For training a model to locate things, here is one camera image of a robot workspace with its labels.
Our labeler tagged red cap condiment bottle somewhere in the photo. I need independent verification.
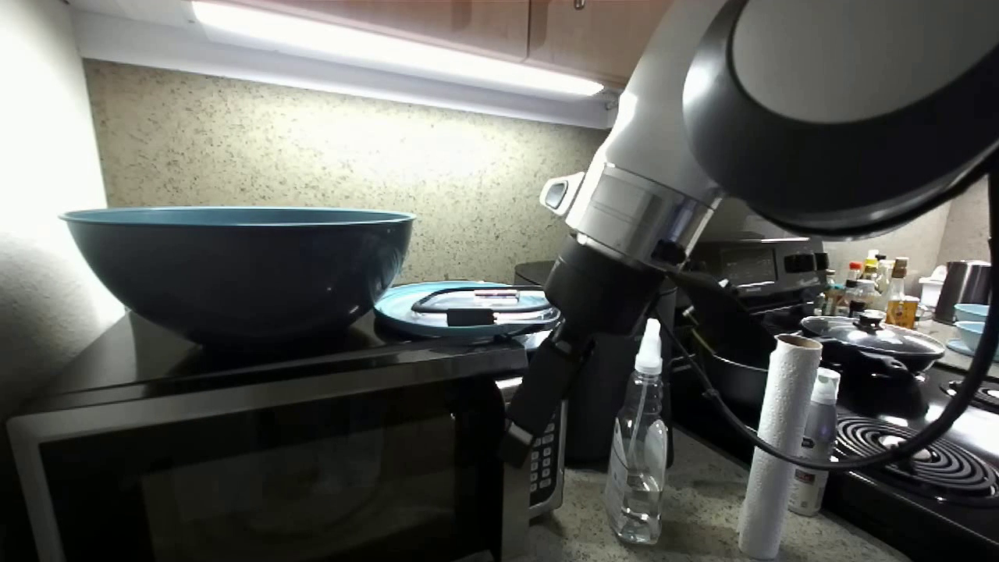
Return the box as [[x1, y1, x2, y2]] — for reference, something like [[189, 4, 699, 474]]
[[839, 259, 865, 318]]

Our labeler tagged white plastic bottle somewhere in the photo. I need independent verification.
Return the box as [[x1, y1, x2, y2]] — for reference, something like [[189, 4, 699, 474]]
[[785, 364, 842, 517]]

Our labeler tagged large blue bowl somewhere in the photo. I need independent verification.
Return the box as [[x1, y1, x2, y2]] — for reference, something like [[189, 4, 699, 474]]
[[59, 203, 415, 346]]

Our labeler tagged wooden wall cabinet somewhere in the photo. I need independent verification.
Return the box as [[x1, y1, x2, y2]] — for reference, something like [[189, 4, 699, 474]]
[[237, 0, 680, 87]]

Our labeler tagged light blue bowl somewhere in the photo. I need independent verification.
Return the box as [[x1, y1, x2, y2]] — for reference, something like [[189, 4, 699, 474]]
[[948, 301, 996, 361]]

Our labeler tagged clear spray bottle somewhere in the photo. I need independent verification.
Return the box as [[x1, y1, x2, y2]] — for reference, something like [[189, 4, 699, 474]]
[[606, 314, 672, 550]]

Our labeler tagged white paper towel roll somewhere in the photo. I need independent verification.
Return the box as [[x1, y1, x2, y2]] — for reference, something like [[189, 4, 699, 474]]
[[732, 330, 823, 562]]

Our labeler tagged black steel microwave body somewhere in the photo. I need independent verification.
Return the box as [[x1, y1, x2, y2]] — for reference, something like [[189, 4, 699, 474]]
[[39, 309, 574, 526]]

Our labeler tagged black cooking pot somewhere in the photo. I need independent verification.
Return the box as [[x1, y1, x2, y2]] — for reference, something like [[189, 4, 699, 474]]
[[692, 330, 778, 414]]

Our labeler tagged long under-cabinet light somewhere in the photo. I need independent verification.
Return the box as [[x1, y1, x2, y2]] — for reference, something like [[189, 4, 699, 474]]
[[187, 0, 606, 103]]

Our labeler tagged black silver coffee maker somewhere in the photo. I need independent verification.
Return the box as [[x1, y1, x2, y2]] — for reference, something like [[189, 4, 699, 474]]
[[931, 255, 996, 324]]

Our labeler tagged black electric coil stove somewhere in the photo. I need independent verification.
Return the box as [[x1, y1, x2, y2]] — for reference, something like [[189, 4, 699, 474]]
[[665, 233, 999, 562]]

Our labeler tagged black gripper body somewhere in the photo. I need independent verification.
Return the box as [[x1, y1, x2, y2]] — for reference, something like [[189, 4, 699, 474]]
[[537, 240, 680, 360]]

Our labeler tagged black pan with lid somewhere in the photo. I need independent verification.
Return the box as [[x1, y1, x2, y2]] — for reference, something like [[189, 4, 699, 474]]
[[795, 307, 948, 418]]

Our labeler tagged blue plate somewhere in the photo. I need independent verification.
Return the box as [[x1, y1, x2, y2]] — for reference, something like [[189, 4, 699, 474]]
[[371, 279, 565, 345]]

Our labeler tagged amber oil bottle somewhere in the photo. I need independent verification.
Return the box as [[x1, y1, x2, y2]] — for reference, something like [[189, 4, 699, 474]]
[[884, 255, 924, 330]]

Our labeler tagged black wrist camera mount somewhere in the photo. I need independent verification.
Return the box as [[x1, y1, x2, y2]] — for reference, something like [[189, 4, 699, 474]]
[[665, 267, 778, 370]]

